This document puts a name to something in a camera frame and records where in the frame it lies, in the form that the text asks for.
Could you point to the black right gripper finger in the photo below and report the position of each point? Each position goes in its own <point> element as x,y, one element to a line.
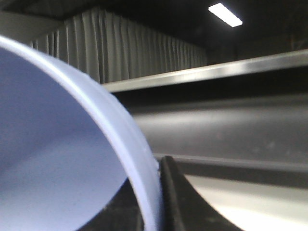
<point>185,208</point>

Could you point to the blue plastic bowl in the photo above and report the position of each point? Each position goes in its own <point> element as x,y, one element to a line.
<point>66,147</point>

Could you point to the rectangular ceiling light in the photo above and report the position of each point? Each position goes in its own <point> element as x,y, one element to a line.
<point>224,14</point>

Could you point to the grey pleated curtain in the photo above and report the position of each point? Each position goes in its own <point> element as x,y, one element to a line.
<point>112,48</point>

